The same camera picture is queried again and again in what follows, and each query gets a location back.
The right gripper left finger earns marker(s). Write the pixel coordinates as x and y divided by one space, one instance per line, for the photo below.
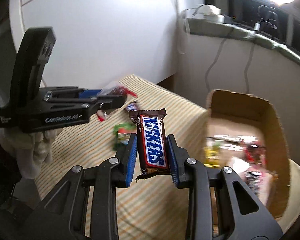
82 205

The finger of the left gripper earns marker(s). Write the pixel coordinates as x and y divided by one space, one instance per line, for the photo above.
88 93
103 106

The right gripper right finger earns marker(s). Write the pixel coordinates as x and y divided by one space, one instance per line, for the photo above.
221 205

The red clear snack packet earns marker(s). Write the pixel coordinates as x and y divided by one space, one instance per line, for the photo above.
116 88

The Snickers bar Chinese label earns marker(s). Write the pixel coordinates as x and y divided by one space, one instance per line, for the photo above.
133 106

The Snickers bar English label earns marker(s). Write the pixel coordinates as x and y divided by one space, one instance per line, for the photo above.
151 142

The white gloved left hand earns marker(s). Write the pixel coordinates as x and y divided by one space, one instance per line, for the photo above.
31 150

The green snack packet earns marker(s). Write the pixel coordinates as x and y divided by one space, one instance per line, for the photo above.
122 134

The bread packet in box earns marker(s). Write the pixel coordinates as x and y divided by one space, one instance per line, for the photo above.
255 177

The red wrapper in box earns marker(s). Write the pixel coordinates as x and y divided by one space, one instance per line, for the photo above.
255 154

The yellow snack packet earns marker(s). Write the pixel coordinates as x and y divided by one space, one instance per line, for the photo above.
212 152

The brown cardboard box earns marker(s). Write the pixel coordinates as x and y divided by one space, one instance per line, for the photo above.
250 130

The grey windowsill mat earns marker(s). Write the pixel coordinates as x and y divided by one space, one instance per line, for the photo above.
201 27

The white power adapter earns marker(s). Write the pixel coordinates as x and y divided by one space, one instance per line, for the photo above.
209 13

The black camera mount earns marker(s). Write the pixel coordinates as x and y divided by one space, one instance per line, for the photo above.
32 56

